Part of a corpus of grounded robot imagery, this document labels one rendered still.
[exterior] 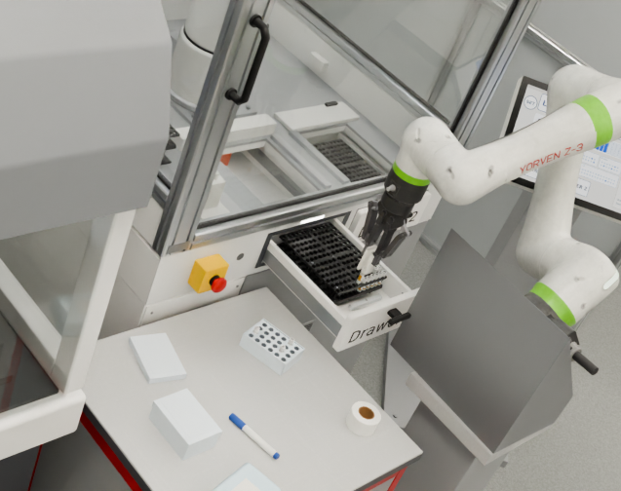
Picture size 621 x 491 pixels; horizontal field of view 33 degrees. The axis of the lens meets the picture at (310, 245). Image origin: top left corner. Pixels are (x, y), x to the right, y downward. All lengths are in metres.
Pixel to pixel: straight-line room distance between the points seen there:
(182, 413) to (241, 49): 0.74
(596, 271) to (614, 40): 1.50
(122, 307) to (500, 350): 0.87
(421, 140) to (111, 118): 0.87
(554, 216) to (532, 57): 1.52
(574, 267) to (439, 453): 0.57
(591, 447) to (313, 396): 1.76
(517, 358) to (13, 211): 1.24
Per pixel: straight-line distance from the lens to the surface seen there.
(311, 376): 2.44
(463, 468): 2.63
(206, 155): 2.16
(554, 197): 2.58
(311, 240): 2.60
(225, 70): 2.04
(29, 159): 1.51
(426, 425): 2.66
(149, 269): 2.35
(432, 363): 2.55
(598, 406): 4.16
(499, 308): 2.37
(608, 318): 4.66
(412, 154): 2.26
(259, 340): 2.42
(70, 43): 1.51
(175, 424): 2.15
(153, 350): 2.33
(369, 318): 2.43
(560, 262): 2.53
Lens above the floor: 2.37
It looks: 35 degrees down
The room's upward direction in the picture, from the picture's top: 23 degrees clockwise
